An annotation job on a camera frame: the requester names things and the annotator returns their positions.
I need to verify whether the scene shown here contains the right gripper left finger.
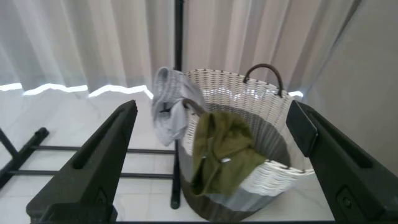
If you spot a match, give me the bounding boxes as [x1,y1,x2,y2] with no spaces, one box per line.
[26,100,138,223]

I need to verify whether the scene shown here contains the pale grey shorts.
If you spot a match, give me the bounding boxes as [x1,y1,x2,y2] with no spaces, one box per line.
[151,66,208,147]

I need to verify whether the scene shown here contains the white curtain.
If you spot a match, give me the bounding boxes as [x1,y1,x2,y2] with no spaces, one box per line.
[0,0,363,98]

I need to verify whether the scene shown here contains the black clothes rack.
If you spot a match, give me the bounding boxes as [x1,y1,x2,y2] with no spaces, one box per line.
[0,0,185,210]

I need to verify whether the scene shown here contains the green long-sleeved shirt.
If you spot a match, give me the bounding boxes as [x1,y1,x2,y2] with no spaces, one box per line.
[190,111,269,197]

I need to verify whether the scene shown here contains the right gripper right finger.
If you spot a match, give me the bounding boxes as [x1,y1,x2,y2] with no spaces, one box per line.
[285,100,398,223]

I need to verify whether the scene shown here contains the white laundry basket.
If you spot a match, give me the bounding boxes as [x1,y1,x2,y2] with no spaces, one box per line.
[178,63,315,223]

